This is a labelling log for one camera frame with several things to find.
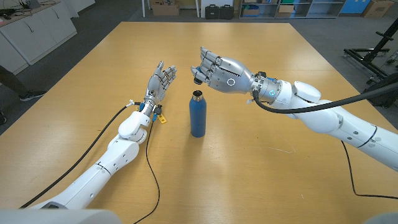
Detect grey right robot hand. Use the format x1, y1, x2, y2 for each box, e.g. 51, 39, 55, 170
190, 46, 280, 103

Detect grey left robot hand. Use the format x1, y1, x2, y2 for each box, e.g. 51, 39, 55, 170
142, 60, 178, 111

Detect blue and black bottle cap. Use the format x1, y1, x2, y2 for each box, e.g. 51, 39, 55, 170
193, 65, 205, 86

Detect blue metal bottle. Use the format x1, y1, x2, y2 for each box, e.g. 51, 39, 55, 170
188, 90, 207, 138

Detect black hard case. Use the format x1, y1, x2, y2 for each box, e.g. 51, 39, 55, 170
219, 4, 235, 21
205, 4, 220, 20

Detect white board panel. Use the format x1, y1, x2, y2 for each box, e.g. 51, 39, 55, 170
200, 0, 236, 19

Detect large cardboard box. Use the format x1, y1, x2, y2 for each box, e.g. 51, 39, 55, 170
151, 0, 180, 17

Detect small cardboard box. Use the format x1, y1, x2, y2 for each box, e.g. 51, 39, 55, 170
276, 4, 295, 18

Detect grey shelf unit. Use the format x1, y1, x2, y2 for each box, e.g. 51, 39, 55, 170
239, 0, 346, 19

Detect long white cabinet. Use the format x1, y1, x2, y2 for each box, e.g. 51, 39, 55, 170
0, 0, 78, 65

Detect blue panel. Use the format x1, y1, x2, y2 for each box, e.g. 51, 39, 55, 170
340, 0, 364, 14

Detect dark trouser leg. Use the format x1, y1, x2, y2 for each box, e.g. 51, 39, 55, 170
0, 65, 29, 96

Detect grey laptop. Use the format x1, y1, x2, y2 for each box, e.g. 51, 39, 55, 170
18, 0, 41, 9

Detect black bag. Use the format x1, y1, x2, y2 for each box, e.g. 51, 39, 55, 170
361, 73, 398, 109

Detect black metal stand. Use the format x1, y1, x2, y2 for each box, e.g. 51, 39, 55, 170
343, 18, 398, 85

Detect open cardboard box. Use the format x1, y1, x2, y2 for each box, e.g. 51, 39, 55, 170
362, 0, 395, 19

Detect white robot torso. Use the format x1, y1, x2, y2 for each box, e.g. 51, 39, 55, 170
0, 208, 398, 224

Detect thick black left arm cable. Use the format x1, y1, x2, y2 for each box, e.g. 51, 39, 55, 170
19, 101, 141, 208

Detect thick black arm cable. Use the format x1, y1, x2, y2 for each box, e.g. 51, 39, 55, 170
19, 101, 141, 208
252, 81, 398, 114

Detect white table frame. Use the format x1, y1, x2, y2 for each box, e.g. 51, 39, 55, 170
142, 0, 201, 18

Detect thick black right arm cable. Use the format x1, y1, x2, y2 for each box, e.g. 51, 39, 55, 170
252, 81, 398, 114

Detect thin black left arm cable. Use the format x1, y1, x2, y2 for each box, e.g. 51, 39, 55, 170
132, 119, 161, 224

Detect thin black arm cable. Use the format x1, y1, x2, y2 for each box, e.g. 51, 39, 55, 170
341, 140, 398, 200
132, 119, 161, 224

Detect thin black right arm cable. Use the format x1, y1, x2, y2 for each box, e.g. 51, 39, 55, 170
341, 140, 398, 200

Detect black cables on cabinet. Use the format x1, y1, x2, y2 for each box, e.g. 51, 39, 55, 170
0, 7, 19, 20

